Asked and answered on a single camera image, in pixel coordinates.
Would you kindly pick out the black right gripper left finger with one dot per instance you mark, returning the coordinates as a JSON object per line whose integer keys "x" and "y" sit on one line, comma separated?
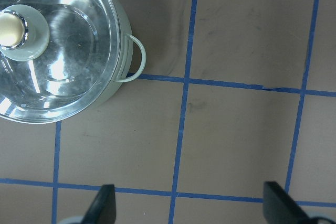
{"x": 103, "y": 208}

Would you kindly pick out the white cooking pot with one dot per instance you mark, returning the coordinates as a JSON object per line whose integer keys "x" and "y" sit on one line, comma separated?
{"x": 125, "y": 58}

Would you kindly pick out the glass pot lid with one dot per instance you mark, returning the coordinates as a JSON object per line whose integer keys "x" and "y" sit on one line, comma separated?
{"x": 75, "y": 68}

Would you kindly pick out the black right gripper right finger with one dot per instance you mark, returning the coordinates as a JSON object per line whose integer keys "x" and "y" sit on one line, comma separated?
{"x": 279, "y": 207}

